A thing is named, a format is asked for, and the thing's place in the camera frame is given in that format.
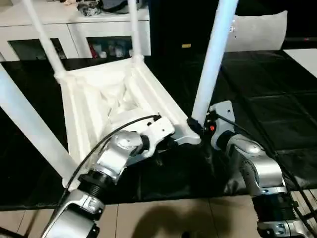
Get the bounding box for white plastic table top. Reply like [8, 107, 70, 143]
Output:
[54, 56, 202, 191]

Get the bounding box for black work mat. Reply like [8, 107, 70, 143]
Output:
[0, 49, 317, 211]

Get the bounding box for grey cushion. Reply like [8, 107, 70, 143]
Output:
[226, 10, 288, 53]

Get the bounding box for black furniture with yellow label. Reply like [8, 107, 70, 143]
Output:
[148, 0, 317, 57]

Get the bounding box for white flat board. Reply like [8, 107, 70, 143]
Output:
[282, 48, 317, 75]

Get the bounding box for black television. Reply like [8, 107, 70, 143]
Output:
[283, 37, 317, 49]

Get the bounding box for white glass-door cabinet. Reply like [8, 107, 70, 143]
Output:
[0, 0, 152, 61]

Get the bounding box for grey round cooker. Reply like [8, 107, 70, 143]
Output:
[103, 0, 149, 13]

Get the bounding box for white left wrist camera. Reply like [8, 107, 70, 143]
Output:
[140, 115, 175, 158]

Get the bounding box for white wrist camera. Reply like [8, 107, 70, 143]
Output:
[140, 115, 175, 158]
[209, 100, 235, 151]

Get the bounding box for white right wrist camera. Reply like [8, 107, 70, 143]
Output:
[209, 100, 235, 151]

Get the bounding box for black metal frame bar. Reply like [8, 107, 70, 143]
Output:
[297, 209, 317, 223]

